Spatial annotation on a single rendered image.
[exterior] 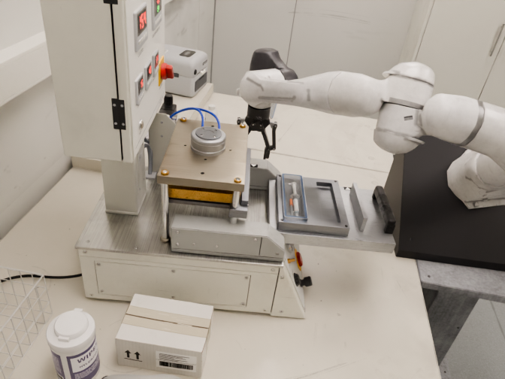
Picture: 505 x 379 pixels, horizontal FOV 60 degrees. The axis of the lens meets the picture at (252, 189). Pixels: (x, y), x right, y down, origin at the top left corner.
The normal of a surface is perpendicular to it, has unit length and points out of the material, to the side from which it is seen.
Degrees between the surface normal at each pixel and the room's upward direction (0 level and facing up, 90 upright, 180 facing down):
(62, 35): 90
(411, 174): 43
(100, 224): 0
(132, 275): 90
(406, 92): 57
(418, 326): 0
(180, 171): 0
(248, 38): 90
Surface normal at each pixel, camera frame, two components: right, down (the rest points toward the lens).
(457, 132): -0.18, 0.72
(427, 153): 0.02, -0.22
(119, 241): 0.11, -0.82
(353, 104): -0.72, 0.41
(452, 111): -0.06, 0.01
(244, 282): -0.02, 0.57
